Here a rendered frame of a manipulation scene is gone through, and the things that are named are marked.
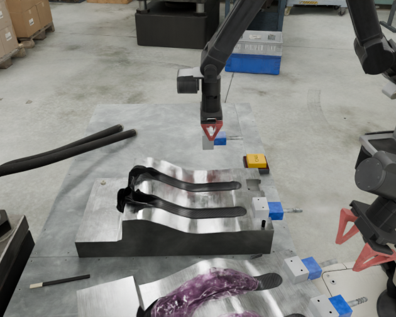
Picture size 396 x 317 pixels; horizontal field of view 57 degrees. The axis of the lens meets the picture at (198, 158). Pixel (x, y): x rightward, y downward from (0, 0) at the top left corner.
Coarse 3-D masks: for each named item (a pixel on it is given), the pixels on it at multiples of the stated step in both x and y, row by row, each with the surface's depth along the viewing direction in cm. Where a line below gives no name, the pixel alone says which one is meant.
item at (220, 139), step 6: (204, 132) 116; (210, 132) 116; (222, 132) 118; (204, 138) 115; (216, 138) 115; (222, 138) 115; (228, 138) 117; (234, 138) 117; (240, 138) 117; (204, 144) 116; (210, 144) 116; (216, 144) 117; (222, 144) 117
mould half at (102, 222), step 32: (160, 160) 109; (96, 192) 107; (160, 192) 98; (192, 192) 104; (224, 192) 103; (256, 192) 103; (96, 224) 97; (128, 224) 89; (160, 224) 89; (192, 224) 93; (224, 224) 93; (256, 224) 93; (96, 256) 95; (128, 256) 95
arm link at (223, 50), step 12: (240, 0) 86; (252, 0) 85; (264, 0) 85; (240, 12) 87; (252, 12) 87; (228, 24) 90; (240, 24) 90; (216, 36) 94; (228, 36) 92; (240, 36) 93; (204, 48) 101; (216, 48) 95; (228, 48) 95; (204, 60) 97; (216, 60) 97
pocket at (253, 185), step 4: (248, 180) 108; (252, 180) 108; (256, 180) 108; (260, 180) 108; (248, 184) 109; (252, 184) 109; (256, 184) 109; (260, 184) 108; (248, 188) 108; (252, 188) 108; (256, 188) 108; (260, 188) 107
